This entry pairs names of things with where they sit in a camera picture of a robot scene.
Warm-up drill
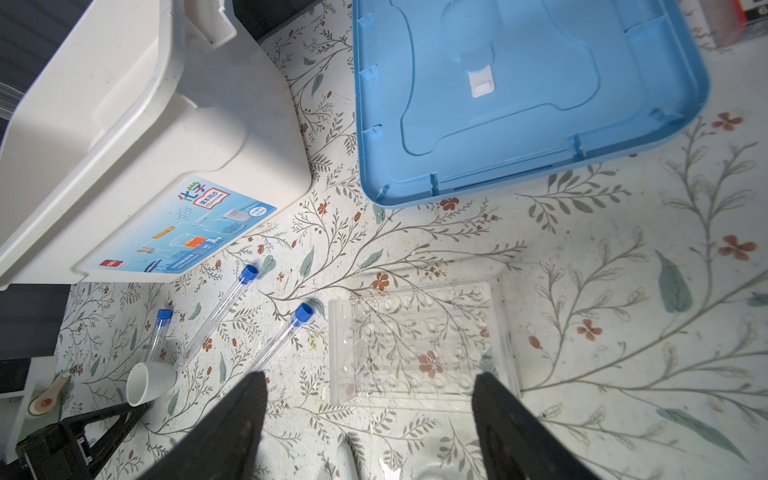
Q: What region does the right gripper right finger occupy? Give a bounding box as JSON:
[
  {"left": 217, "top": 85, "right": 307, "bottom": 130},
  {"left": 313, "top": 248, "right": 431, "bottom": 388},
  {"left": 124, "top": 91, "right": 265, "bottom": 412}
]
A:
[{"left": 471, "top": 372, "right": 598, "bottom": 480}]

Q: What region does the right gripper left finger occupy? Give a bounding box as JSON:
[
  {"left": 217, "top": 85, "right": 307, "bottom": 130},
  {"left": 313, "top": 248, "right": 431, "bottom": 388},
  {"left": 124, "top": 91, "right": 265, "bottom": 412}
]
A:
[{"left": 141, "top": 372, "right": 268, "bottom": 480}]

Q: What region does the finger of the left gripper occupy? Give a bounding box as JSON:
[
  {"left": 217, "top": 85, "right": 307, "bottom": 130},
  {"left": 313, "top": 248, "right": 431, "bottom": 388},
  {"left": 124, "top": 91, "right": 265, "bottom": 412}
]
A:
[{"left": 14, "top": 403, "right": 150, "bottom": 479}]

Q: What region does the clear test tube rack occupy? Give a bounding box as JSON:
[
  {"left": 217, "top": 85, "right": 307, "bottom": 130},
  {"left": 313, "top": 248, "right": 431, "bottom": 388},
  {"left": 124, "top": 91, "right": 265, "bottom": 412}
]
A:
[{"left": 328, "top": 278, "right": 520, "bottom": 412}]

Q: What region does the blue capped test tube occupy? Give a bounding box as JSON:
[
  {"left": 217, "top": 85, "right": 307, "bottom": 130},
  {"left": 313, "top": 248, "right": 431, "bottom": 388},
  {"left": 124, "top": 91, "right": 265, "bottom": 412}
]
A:
[
  {"left": 243, "top": 302, "right": 315, "bottom": 375},
  {"left": 175, "top": 264, "right": 259, "bottom": 372},
  {"left": 144, "top": 309, "right": 173, "bottom": 363}
]

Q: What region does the small white ceramic crucible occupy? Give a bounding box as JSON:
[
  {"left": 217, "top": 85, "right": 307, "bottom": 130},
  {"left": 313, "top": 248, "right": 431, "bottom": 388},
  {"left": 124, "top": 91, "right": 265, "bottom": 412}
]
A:
[{"left": 125, "top": 362, "right": 177, "bottom": 407}]

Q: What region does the white ceramic pestle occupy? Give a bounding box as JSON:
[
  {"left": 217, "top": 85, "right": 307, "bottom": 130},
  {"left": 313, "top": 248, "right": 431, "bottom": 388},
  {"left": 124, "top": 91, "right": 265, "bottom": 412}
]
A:
[{"left": 337, "top": 441, "right": 360, "bottom": 480}]

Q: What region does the white plastic storage box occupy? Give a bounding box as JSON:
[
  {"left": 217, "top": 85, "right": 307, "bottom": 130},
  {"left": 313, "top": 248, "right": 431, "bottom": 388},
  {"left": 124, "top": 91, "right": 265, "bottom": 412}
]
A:
[{"left": 1, "top": 1, "right": 311, "bottom": 287}]

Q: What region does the blue plastic box lid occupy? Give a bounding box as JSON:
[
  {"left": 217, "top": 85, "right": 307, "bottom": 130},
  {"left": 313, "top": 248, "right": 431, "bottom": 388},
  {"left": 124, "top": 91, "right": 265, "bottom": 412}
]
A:
[{"left": 353, "top": 0, "right": 710, "bottom": 208}]

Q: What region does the colourful pH paper pack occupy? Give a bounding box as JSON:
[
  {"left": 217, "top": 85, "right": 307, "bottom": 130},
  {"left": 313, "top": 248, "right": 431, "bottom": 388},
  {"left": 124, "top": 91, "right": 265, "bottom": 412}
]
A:
[{"left": 699, "top": 0, "right": 767, "bottom": 48}]

